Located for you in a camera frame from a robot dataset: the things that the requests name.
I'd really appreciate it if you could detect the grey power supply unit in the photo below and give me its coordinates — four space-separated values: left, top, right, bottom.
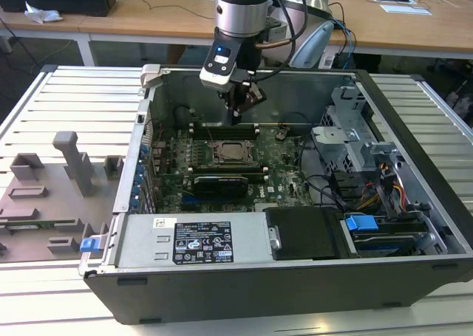
117 213 273 267

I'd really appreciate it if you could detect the black graphics card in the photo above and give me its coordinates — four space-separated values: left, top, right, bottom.
192 174 249 199

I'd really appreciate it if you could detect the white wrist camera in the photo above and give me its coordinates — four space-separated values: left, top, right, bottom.
198 36 244 90

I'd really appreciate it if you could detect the crumpled white paper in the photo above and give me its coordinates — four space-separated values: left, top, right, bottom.
23 0 64 24

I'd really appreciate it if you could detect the CPU socket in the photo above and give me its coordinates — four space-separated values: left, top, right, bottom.
211 140 259 168

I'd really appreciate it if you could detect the black RAM slot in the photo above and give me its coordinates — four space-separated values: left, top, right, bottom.
186 162 268 171
186 168 268 177
188 128 261 139
189 123 260 131

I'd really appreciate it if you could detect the black hard disk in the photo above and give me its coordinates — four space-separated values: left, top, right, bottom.
351 231 417 258

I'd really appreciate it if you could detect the grey parts rack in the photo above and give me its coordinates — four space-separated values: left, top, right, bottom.
0 130 125 264

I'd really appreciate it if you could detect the grey metal drive cage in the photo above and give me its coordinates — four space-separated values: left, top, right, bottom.
309 85 402 174

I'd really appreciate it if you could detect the green motherboard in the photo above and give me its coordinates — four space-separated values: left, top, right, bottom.
150 123 315 215

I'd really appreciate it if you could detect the black internal cable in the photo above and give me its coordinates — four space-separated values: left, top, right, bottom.
297 134 350 210

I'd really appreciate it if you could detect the blue cable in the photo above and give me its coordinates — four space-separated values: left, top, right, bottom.
332 17 358 58

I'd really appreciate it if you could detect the coloured wire bundle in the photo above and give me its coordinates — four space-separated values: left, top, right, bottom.
356 176 408 210

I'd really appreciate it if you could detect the pale blue teach pendant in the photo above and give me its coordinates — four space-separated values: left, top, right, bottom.
290 19 336 68

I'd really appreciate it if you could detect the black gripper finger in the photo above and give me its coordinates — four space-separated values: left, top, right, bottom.
222 86 248 127

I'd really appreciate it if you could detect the blue disk carrier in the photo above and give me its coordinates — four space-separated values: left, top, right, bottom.
345 213 378 232

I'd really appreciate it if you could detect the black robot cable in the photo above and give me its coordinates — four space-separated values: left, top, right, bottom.
254 0 310 83

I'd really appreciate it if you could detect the black open PC case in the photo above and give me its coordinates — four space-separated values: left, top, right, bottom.
78 64 473 325

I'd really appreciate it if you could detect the long wooden desk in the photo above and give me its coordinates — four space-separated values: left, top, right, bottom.
0 0 473 61

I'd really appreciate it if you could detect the white paper sheet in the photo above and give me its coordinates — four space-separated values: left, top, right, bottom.
379 3 433 16

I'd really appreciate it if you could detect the black plastic shroud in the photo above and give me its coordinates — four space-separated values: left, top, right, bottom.
263 206 349 261

